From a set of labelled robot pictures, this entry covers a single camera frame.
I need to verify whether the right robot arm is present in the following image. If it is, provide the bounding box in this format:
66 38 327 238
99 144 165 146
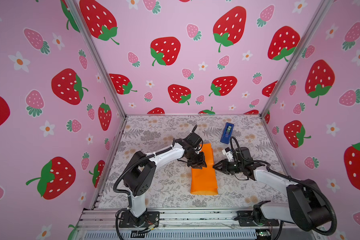
213 147 337 236

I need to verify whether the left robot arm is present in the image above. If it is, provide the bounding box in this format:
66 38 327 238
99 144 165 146
113 133 207 219

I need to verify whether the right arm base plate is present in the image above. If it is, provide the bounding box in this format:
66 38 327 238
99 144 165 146
234 211 280 227

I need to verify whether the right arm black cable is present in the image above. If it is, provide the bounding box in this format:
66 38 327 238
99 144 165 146
229 136 338 236

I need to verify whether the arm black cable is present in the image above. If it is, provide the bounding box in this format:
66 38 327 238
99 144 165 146
229 136 338 236
113 124 198 196

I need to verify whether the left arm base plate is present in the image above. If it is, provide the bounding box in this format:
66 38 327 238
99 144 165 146
118 211 160 228

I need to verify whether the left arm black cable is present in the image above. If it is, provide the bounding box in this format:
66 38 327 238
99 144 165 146
113 124 198 196

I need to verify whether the aluminium front rail frame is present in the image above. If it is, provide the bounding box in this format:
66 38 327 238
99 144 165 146
70 208 321 240

